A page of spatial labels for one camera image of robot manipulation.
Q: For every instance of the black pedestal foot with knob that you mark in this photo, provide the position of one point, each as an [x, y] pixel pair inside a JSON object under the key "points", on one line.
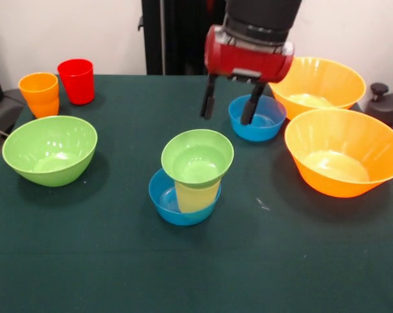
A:
{"points": [[387, 104]]}

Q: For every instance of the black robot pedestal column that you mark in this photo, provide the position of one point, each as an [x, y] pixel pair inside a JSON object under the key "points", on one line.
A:
{"points": [[180, 32]]}

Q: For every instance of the large green bowl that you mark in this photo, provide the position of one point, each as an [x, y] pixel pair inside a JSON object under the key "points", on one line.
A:
{"points": [[49, 153]]}

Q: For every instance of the orange cup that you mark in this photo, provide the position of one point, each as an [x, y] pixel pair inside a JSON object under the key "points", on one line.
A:
{"points": [[40, 94]]}

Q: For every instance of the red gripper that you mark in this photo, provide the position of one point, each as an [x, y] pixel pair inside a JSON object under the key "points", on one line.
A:
{"points": [[245, 60]]}

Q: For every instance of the dark green table cloth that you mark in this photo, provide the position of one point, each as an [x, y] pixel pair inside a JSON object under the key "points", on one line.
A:
{"points": [[183, 261]]}

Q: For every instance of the blue bowl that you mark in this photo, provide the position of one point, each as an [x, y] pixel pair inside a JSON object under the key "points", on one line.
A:
{"points": [[165, 208], [265, 128]]}

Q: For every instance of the yellow cup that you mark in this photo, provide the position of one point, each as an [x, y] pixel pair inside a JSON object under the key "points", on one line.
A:
{"points": [[196, 200]]}

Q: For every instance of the small green bowl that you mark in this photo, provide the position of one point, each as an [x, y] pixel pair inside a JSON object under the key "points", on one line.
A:
{"points": [[196, 159]]}

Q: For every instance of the large orange bowl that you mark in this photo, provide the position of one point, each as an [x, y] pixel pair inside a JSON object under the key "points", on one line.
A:
{"points": [[320, 81], [340, 156]]}

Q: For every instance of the red cup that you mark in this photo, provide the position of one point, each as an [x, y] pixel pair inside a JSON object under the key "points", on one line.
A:
{"points": [[76, 81]]}

